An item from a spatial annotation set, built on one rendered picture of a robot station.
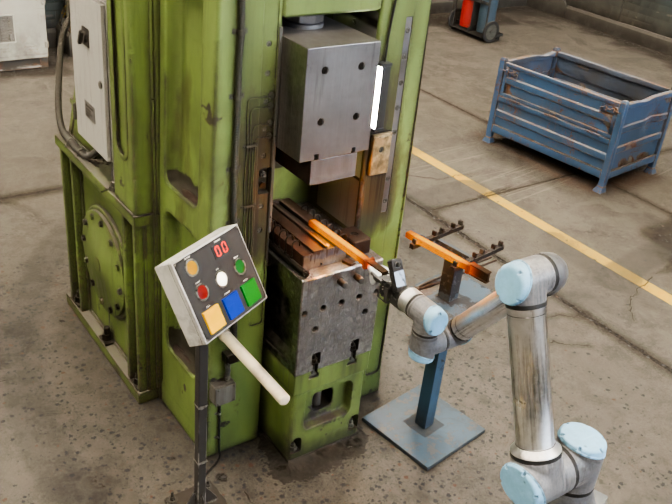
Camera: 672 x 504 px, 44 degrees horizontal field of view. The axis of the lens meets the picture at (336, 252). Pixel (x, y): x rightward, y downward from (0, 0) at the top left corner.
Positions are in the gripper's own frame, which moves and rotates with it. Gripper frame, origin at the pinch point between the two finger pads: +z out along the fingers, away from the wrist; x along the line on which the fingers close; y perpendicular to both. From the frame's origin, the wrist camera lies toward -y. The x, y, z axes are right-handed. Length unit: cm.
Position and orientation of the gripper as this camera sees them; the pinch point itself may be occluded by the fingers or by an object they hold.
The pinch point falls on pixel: (372, 264)
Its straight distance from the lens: 292.8
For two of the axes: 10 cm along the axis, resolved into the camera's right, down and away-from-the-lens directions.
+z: -5.7, -4.7, 6.8
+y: -1.0, 8.6, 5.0
